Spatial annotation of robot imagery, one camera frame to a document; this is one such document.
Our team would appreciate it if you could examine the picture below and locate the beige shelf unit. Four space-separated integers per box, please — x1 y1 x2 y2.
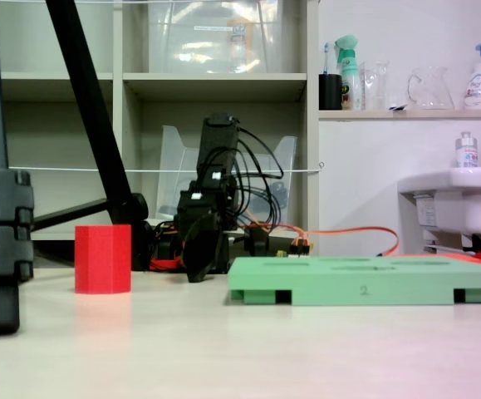
0 0 320 242

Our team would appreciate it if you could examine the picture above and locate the black cup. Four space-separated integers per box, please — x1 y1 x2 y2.
318 73 343 111

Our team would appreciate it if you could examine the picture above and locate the wooden wall ledge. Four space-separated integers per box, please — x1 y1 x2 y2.
318 109 481 122

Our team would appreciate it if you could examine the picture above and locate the green shape-hole board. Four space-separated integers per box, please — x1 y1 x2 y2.
226 256 481 308

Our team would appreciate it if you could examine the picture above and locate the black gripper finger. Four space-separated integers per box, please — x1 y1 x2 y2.
217 231 230 274
183 212 223 284

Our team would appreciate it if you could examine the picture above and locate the white sink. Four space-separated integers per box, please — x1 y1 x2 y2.
397 165 481 250

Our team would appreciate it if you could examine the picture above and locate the clear measuring cup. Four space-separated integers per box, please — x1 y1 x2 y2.
359 60 390 111

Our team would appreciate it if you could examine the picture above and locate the black tripod strut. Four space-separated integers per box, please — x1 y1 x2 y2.
32 198 110 233

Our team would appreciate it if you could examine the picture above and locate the white cord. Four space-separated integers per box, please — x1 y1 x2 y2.
7 160 325 175

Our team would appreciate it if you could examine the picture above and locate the clear plastic document tray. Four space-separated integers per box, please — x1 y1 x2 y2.
155 124 298 225

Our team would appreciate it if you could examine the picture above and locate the green and white spray bottle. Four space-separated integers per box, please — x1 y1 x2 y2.
334 35 364 111

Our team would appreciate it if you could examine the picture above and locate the clear sanitizer bottle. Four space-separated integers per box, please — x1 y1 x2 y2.
454 131 480 170

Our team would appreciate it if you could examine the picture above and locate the black forearm wire bundle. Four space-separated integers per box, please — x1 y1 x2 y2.
233 126 285 225

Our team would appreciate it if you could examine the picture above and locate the clear glass pitcher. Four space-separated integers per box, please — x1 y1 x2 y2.
407 66 455 111

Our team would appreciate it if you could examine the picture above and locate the orange wire cable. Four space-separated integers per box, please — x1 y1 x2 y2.
239 222 400 257

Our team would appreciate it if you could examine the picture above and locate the clear plastic storage box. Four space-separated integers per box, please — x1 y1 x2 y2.
146 0 285 75

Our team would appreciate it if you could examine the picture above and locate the red octagonal pillar block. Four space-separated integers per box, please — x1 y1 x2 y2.
74 224 132 295

